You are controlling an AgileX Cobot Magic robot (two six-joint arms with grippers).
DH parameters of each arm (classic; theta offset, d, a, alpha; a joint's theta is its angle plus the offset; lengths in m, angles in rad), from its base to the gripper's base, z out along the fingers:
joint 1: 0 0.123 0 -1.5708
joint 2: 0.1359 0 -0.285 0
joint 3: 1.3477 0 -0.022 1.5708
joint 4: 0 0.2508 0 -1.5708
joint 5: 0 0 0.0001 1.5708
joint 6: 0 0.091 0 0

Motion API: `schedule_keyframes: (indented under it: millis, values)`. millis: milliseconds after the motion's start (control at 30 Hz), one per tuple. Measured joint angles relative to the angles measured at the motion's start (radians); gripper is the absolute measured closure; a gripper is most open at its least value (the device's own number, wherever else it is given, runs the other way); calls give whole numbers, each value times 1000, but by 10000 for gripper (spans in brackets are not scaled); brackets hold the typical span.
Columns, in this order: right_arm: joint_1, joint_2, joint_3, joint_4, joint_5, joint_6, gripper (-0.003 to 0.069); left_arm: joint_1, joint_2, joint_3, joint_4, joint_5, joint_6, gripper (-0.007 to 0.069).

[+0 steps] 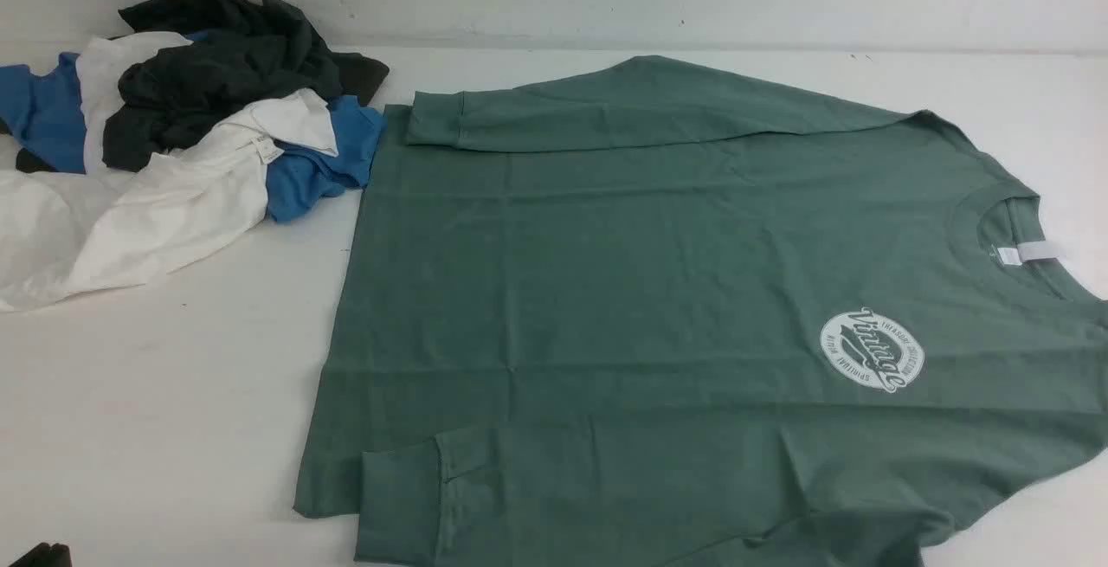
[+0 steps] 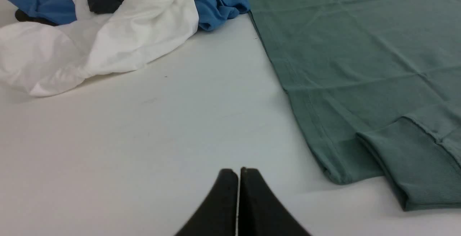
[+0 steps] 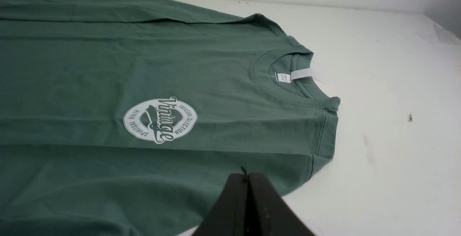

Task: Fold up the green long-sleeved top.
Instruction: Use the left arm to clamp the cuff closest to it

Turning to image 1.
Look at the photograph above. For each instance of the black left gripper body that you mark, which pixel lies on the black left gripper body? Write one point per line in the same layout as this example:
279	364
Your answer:
45	555

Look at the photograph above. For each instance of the green long-sleeve top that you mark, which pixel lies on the green long-sleeve top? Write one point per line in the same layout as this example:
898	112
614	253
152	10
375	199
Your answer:
664	315

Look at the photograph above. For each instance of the blue garment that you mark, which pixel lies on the blue garment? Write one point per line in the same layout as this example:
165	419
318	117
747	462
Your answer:
320	164

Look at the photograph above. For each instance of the white garment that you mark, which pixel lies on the white garment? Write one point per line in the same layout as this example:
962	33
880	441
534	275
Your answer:
65	234

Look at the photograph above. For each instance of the dark grey garment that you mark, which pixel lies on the dark grey garment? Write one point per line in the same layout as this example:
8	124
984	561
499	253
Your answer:
236	52

